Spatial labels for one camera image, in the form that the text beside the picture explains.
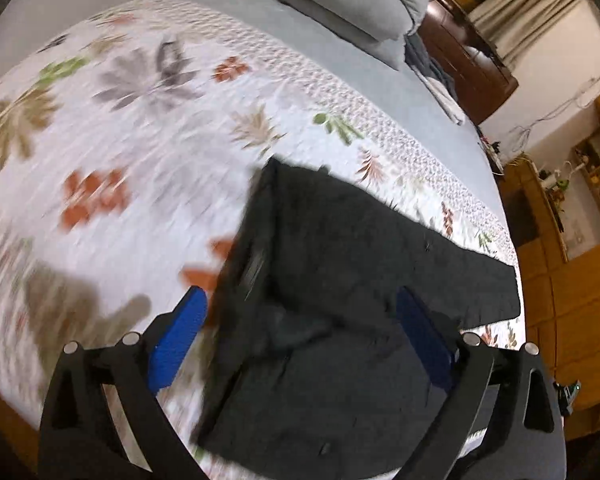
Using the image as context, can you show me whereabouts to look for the black quilted pants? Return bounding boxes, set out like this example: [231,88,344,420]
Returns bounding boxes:
[195,159,520,479]

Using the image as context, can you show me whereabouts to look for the wooden desk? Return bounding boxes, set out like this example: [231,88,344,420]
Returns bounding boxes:
[496,158,568,281]

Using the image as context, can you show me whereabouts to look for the floral quilted bedspread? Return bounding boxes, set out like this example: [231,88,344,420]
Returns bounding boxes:
[0,0,517,429]

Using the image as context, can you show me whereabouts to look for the dark grey and white blanket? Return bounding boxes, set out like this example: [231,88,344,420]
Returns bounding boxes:
[404,34,467,126]

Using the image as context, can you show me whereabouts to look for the dark wooden headboard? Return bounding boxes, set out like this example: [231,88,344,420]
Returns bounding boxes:
[418,0,518,126]

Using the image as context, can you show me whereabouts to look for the grey folded duvet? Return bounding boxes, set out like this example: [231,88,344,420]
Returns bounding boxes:
[279,0,405,70]

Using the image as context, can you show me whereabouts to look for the beige curtain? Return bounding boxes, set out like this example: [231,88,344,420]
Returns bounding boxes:
[469,0,581,70]

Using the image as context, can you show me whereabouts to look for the grey-blue bed with sheet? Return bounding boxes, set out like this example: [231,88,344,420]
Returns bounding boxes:
[0,0,505,218]

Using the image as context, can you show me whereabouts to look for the white hanging cables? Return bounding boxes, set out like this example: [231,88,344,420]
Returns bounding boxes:
[504,64,600,156]

